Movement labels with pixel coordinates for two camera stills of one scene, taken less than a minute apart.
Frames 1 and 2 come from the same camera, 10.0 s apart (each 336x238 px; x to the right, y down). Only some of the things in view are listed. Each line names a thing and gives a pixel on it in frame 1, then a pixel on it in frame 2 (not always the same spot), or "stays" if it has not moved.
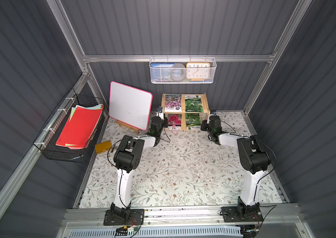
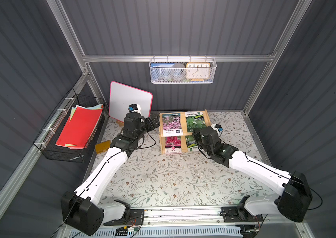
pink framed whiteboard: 130,105 stays
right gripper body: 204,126 → 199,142
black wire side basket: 46,142 stays
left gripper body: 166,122 → 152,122
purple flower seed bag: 173,103 → 172,125
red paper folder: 80,125 stays
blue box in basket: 161,72 stays
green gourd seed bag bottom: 193,121 → 192,145
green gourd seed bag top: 194,103 → 195,121
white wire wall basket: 182,70 stays
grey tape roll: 178,72 stays
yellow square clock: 197,71 stays
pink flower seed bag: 174,122 → 173,145
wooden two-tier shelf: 185,111 → 176,130
